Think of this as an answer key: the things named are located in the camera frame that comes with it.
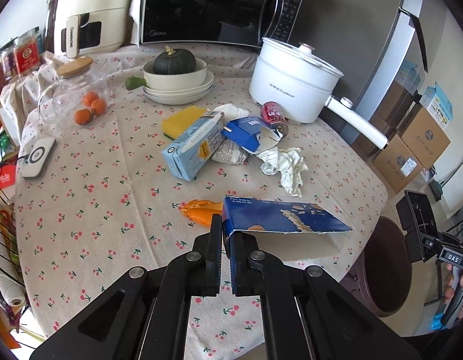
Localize red soda can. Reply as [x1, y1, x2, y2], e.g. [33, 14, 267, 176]
[260, 102, 288, 137]

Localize orange tangerine right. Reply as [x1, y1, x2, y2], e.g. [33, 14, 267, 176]
[90, 98, 107, 117]

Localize brown trash bin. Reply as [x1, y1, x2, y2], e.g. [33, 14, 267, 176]
[340, 216, 412, 318]

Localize orange tangerine top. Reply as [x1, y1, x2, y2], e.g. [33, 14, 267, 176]
[83, 91, 100, 107]

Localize stacked cream plates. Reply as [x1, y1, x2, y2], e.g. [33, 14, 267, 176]
[142, 71, 214, 106]

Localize cream bowl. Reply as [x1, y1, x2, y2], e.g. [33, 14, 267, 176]
[143, 58, 208, 91]

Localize red tin canister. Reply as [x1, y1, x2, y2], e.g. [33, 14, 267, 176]
[13, 29, 40, 77]

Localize orange tangerine left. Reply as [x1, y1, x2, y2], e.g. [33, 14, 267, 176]
[74, 108, 94, 126]

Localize cream air fryer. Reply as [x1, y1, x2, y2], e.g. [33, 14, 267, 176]
[54, 0, 131, 59]

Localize dark green pumpkin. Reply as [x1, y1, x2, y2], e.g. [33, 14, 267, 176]
[153, 46, 196, 75]

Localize orange peel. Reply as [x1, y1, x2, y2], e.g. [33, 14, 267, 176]
[181, 199, 223, 228]

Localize light blue printed box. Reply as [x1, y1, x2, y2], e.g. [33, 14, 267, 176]
[420, 82, 453, 130]

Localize light blue milk carton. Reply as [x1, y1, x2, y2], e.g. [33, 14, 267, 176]
[162, 111, 225, 181]

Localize crumpled white paper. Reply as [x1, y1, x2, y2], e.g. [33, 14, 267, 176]
[257, 147, 309, 197]

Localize glass jar with wooden lid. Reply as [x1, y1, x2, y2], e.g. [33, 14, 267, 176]
[38, 56, 109, 128]

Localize person's right hand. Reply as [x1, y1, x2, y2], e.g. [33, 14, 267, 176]
[444, 264, 463, 304]

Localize grey refrigerator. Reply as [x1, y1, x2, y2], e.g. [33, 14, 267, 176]
[287, 0, 448, 147]

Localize lower cardboard box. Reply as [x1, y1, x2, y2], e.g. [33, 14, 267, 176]
[373, 135, 424, 193]

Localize dark blue cracker box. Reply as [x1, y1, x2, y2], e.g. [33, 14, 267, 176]
[222, 197, 353, 262]

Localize upper cardboard box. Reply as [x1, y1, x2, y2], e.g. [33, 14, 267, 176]
[398, 104, 450, 169]

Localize torn blue small carton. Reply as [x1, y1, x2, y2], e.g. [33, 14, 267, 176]
[222, 116, 283, 155]

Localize orange tangerine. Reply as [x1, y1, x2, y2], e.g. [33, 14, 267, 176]
[90, 98, 107, 117]
[83, 91, 100, 107]
[74, 108, 94, 126]

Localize black microwave oven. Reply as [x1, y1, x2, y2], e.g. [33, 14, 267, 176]
[139, 0, 302, 47]

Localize white electric cooking pot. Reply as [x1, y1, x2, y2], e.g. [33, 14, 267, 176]
[249, 37, 388, 150]

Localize cherry print tablecloth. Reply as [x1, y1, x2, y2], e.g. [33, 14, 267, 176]
[0, 44, 388, 359]

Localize cardboard box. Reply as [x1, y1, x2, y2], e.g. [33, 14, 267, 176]
[398, 104, 450, 169]
[373, 135, 424, 193]

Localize black plastic food tray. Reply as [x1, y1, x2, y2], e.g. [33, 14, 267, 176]
[396, 190, 438, 263]

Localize white crumpled tissue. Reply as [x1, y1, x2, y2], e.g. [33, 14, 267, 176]
[214, 103, 250, 123]

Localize yellow green sponge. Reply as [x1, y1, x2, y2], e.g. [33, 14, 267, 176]
[161, 106, 208, 140]

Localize white plastic food wrapper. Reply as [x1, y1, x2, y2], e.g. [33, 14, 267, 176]
[211, 138, 248, 165]

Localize white kitchen scale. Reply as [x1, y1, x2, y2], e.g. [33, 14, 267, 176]
[21, 136, 56, 180]

